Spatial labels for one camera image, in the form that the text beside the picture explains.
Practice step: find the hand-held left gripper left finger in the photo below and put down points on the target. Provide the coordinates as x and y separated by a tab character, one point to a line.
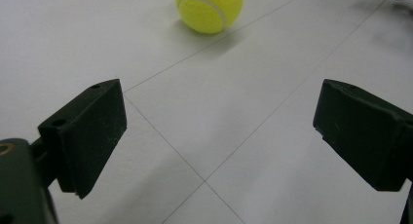
87	136

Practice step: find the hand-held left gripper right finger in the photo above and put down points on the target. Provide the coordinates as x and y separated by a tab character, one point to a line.
367	136

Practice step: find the yellow tennis ball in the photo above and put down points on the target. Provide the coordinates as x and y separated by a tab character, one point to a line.
207	9

